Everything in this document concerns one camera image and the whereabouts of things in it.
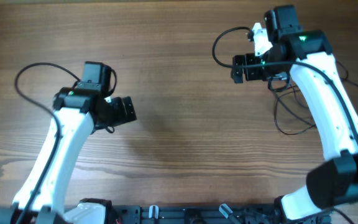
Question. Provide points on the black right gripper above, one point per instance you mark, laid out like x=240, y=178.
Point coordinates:
x=247, y=59

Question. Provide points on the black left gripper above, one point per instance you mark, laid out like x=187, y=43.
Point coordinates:
x=123, y=116

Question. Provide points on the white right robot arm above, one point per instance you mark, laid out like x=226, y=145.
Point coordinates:
x=285, y=51

